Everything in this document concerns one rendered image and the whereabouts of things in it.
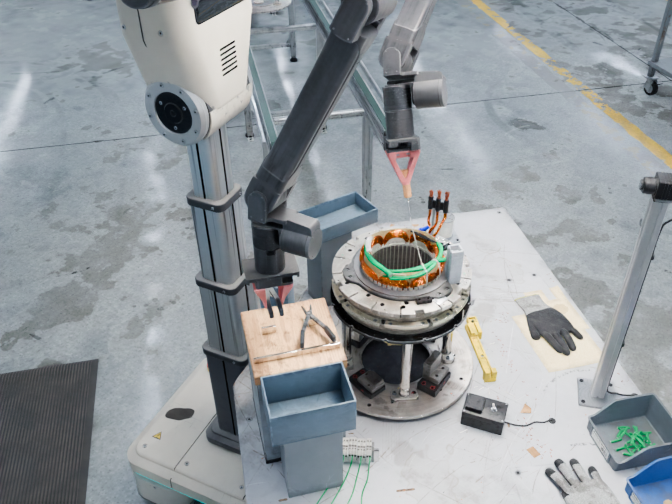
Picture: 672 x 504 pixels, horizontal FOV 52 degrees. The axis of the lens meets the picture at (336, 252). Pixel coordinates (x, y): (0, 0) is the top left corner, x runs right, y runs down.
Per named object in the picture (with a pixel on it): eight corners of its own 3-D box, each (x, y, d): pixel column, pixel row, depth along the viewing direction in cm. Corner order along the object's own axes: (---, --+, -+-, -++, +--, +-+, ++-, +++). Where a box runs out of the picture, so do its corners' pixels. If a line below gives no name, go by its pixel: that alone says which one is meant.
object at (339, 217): (355, 270, 206) (355, 190, 189) (375, 289, 199) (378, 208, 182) (283, 300, 196) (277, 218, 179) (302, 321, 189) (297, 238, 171)
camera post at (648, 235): (590, 398, 166) (653, 200, 131) (589, 389, 168) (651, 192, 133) (603, 400, 165) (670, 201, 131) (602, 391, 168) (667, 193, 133)
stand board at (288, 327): (347, 367, 140) (347, 359, 138) (255, 386, 136) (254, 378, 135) (324, 305, 155) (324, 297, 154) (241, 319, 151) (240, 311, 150)
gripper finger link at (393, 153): (418, 179, 147) (414, 135, 145) (423, 184, 141) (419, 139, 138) (387, 183, 148) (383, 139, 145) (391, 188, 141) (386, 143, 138)
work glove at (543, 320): (592, 352, 178) (594, 346, 177) (544, 360, 176) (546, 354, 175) (551, 293, 197) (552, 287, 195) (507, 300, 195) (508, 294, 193)
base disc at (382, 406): (497, 404, 163) (497, 401, 163) (338, 433, 157) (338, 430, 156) (443, 299, 194) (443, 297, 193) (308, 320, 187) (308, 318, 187)
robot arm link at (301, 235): (272, 173, 124) (247, 190, 117) (329, 187, 120) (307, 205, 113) (271, 231, 130) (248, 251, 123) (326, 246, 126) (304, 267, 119)
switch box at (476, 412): (501, 435, 157) (504, 420, 154) (459, 424, 160) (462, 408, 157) (506, 416, 162) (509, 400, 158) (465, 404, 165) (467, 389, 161)
